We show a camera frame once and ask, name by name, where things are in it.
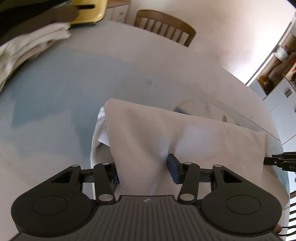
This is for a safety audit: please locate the pile of folded clothes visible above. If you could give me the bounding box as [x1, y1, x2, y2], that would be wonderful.
[1, 1, 78, 87]

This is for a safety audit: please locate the white cabinet with shelf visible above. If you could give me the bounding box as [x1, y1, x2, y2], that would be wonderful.
[246, 21, 295, 144]

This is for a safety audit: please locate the yellow tissue box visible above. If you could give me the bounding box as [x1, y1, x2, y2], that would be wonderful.
[71, 0, 108, 25]

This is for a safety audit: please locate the wooden chair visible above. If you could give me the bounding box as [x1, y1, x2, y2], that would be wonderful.
[133, 9, 197, 47]

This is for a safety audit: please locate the white polo shirt brown collar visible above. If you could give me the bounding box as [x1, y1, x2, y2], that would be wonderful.
[90, 98, 290, 224]

